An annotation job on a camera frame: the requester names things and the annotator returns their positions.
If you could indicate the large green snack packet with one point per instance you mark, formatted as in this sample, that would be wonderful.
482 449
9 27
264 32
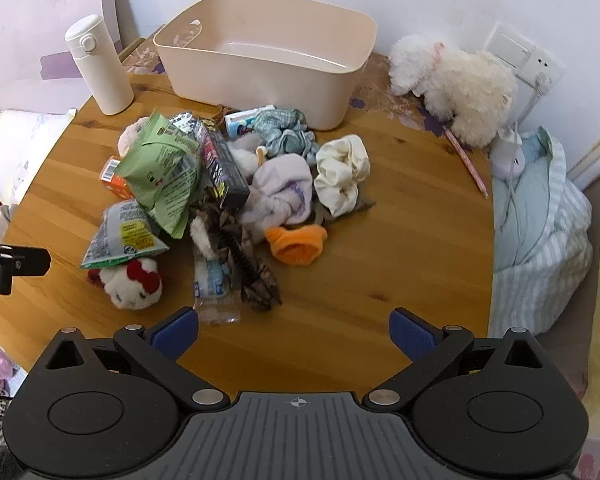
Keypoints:
162 175

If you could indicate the white packet blue print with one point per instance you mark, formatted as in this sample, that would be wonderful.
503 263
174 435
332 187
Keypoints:
242 120

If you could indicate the pale pink plush piece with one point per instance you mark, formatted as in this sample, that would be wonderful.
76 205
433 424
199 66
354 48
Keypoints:
129 135

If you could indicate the wooden desktop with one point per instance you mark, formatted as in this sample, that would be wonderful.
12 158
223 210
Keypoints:
380 260

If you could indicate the white thermos bottle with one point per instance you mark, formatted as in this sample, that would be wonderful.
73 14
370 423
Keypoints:
100 70

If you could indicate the white charger adapter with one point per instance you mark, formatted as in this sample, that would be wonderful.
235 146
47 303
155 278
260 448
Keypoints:
506 157

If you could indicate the pink headboard panel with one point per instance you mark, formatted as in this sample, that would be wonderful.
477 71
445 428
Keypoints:
35 15

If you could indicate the lavender cloth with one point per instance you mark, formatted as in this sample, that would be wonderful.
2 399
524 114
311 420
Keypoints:
285 190

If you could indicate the white printed bedding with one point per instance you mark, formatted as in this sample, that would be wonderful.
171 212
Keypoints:
15 150

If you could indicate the silver patterned packet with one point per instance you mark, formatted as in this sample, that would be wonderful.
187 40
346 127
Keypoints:
182 122

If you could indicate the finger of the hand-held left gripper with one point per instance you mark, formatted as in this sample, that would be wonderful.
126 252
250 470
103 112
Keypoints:
31 262

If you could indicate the cream scrunchie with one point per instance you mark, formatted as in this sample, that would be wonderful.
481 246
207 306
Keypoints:
340 170

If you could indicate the green and white snack packet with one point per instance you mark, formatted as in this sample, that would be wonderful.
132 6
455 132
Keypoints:
122 235

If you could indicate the orange plush piece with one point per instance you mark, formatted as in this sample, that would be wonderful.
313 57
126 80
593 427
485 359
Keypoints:
295 245

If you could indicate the white wall socket plate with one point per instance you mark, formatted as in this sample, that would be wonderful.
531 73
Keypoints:
515 50

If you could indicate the pink pencil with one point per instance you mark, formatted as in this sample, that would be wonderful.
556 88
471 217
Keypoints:
467 162

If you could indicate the beige plastic storage bin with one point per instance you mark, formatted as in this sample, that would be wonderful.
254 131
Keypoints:
260 75

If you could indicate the white plush cat red bow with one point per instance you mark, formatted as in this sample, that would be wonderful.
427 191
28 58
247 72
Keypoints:
132 285

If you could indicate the blue checkered scrunchie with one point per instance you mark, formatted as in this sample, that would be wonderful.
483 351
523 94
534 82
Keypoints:
285 132

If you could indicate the light blue striped cloth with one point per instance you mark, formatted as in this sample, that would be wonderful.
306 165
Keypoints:
545 240

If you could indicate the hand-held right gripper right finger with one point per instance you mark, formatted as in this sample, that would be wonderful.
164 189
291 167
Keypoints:
409 332

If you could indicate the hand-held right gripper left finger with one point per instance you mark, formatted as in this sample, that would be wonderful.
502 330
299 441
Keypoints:
176 332

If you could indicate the white fluffy plush dog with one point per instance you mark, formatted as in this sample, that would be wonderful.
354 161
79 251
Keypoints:
460 85

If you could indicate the small orange box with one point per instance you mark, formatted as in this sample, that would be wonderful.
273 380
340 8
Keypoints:
112 177

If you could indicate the clear plastic wrapper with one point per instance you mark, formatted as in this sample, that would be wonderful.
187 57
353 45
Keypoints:
212 290

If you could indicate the brown and white plush toy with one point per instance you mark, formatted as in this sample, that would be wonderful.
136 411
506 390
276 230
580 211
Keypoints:
250 270

